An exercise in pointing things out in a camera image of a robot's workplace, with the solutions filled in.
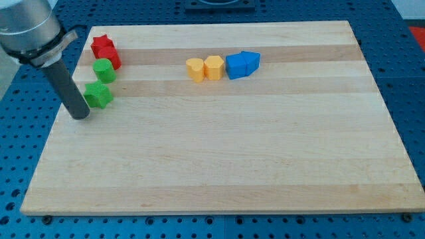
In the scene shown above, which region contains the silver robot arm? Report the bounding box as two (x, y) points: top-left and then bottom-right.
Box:
(1, 0), (78, 68)

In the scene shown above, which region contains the yellow hexagon block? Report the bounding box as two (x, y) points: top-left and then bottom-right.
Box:
(204, 55), (224, 80)

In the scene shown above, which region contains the yellow heart block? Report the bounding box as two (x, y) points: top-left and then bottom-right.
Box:
(186, 58), (205, 82)

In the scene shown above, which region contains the blue cube block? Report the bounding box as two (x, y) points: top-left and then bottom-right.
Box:
(226, 53), (246, 80)

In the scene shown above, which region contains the light wooden board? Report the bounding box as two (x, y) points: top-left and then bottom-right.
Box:
(21, 21), (424, 216)

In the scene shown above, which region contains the blue pentagon block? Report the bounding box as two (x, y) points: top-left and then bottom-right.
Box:
(241, 51), (261, 76)

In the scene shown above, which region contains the green star block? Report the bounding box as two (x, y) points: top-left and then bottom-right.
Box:
(83, 81), (114, 109)

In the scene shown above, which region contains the green cylinder block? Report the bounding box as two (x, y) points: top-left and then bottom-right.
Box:
(92, 58), (116, 84)

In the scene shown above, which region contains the red cylinder block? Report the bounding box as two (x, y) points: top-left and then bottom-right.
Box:
(98, 46), (122, 70)

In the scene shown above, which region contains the red star block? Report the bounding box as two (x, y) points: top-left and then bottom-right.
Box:
(90, 35), (114, 58)

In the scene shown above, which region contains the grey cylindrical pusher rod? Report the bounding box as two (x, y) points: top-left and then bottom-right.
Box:
(42, 58), (90, 120)

